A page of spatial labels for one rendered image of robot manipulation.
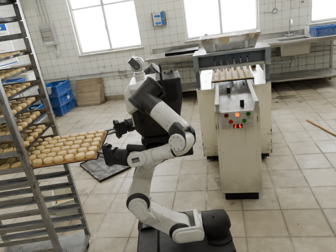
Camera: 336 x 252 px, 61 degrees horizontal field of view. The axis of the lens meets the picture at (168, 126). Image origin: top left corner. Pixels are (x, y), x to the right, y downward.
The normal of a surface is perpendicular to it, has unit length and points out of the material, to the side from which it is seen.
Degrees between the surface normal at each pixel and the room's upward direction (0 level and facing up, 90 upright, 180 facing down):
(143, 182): 90
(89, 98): 67
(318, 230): 0
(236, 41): 115
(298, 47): 91
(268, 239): 0
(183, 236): 90
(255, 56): 90
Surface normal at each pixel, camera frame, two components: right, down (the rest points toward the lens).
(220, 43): -0.09, 0.73
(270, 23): -0.15, 0.38
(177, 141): -0.47, 0.11
